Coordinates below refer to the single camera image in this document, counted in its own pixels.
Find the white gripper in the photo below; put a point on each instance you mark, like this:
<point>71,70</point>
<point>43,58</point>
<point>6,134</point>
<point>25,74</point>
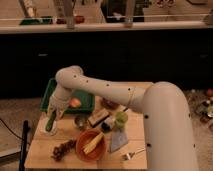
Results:
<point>59,102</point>

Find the green pepper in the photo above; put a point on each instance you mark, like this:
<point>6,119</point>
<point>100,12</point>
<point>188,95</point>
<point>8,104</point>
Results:
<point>50,122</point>

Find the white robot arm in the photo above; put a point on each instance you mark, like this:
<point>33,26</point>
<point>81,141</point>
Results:
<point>169,138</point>

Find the white paper cup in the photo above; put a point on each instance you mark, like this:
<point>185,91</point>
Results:
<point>42,126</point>

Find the small metal cup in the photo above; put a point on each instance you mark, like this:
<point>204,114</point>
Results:
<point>80,122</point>

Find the light green cup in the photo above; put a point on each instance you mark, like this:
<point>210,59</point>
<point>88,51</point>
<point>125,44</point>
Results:
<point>120,119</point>

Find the orange peach fruit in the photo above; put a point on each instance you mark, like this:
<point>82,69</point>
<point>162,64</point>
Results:
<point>75,103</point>

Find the green plastic tray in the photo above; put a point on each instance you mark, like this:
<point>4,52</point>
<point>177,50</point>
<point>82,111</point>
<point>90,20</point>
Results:
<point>87,100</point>

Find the orange clay bowl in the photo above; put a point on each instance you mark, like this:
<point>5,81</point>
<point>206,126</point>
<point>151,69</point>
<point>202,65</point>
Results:
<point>83,139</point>

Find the bunch of dark grapes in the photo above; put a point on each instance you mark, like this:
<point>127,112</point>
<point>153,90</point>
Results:
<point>60,151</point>

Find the wooden block brush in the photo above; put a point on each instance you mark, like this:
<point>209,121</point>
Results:
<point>96,118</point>

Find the yellow corn cob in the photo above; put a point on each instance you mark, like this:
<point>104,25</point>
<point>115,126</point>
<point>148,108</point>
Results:
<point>93,143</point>

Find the black marker pen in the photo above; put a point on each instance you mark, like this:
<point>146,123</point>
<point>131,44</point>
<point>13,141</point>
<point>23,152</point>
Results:
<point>111,118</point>

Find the black round small object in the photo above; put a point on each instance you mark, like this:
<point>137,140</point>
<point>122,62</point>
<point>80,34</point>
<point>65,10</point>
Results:
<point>106,127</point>

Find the dark purple bowl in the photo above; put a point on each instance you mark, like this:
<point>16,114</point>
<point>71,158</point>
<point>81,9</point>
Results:
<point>109,104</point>

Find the grey blue cloth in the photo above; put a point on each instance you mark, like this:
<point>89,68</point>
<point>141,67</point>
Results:
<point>118,140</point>

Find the black stand post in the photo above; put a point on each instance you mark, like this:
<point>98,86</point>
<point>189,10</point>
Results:
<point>23,145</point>

